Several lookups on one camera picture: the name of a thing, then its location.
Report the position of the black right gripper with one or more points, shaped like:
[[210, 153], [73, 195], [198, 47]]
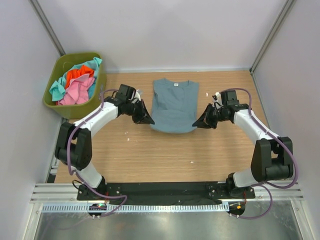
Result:
[[205, 121]]

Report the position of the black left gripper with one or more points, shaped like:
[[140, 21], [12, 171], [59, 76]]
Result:
[[146, 119]]

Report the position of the blue-grey t shirt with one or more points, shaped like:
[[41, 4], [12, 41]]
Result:
[[174, 106]]

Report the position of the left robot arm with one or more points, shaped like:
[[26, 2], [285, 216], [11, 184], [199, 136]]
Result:
[[74, 144]]

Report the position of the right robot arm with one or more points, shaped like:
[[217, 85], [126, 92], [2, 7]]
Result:
[[272, 157]]

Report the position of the pink t shirt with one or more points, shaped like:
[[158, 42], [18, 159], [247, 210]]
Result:
[[77, 92]]

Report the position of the orange t shirt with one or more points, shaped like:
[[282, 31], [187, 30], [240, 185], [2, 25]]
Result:
[[77, 72]]

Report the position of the teal t shirt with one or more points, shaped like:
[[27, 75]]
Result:
[[57, 89]]

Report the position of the green plastic bin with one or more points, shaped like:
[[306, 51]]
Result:
[[62, 65]]

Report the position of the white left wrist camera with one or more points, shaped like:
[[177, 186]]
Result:
[[137, 96]]

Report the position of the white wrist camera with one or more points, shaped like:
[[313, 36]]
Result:
[[217, 100], [137, 96]]

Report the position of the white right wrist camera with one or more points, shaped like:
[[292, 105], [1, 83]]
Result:
[[217, 100]]

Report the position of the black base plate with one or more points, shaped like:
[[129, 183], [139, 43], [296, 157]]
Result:
[[177, 193]]

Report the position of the white slotted cable duct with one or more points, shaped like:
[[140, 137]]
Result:
[[101, 208]]

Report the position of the aluminium frame rail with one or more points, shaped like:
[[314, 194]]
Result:
[[66, 193]]

